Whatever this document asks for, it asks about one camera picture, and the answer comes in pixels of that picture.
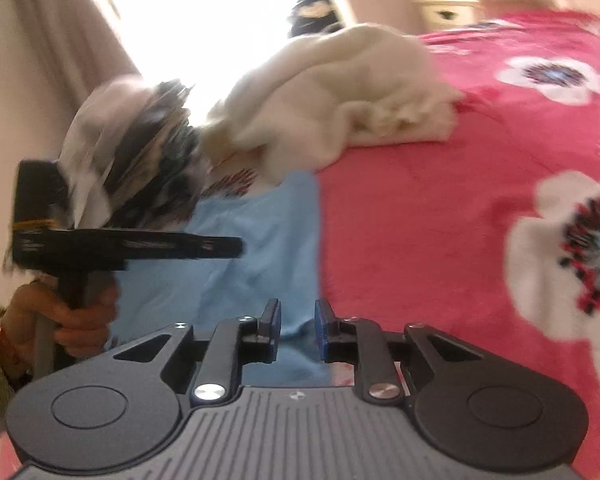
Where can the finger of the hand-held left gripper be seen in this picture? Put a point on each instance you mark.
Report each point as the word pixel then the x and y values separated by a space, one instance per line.
pixel 190 247

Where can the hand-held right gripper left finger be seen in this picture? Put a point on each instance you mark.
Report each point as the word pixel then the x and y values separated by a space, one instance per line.
pixel 275 330

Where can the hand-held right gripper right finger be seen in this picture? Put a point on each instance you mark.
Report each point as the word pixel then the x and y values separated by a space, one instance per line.
pixel 321 332

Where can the light blue shirt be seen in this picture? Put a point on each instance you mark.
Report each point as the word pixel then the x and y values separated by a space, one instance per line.
pixel 260 210

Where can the person's left hand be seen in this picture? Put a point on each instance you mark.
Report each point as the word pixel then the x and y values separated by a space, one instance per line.
pixel 80 325

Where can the white crumpled cloth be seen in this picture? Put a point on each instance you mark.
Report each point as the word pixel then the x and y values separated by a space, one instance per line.
pixel 95 125

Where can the black and white patterned cloth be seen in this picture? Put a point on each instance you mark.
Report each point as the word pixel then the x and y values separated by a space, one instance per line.
pixel 155 160

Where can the beige curtain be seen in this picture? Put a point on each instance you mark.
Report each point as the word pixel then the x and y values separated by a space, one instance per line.
pixel 55 35

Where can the pink floral blanket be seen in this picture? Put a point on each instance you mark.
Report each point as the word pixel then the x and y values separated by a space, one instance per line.
pixel 430 185

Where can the cream fleece blanket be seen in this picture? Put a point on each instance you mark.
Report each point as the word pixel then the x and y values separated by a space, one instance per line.
pixel 330 90

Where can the cream nightstand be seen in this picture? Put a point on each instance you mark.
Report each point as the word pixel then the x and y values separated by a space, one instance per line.
pixel 447 12

